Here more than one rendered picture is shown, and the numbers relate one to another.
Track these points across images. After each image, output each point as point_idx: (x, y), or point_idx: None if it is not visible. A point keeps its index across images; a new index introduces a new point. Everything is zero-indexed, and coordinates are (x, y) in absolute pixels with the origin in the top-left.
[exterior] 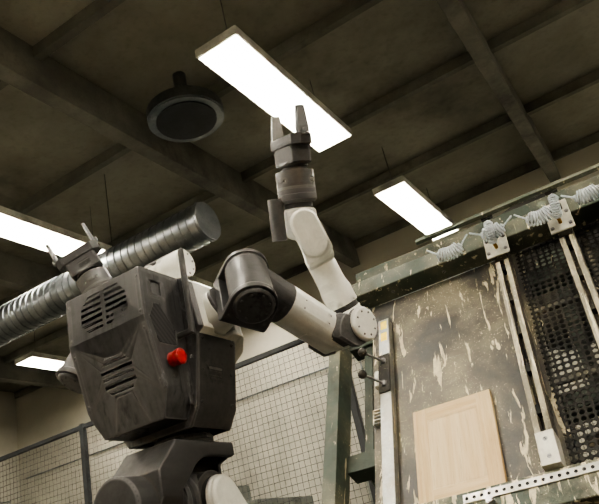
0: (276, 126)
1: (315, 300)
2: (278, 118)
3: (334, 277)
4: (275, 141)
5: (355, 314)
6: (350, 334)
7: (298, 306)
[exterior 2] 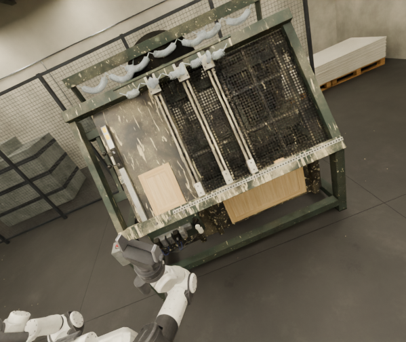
0: (121, 241)
1: (179, 306)
2: (120, 235)
3: (177, 279)
4: (131, 259)
5: (192, 288)
6: (192, 296)
7: (179, 325)
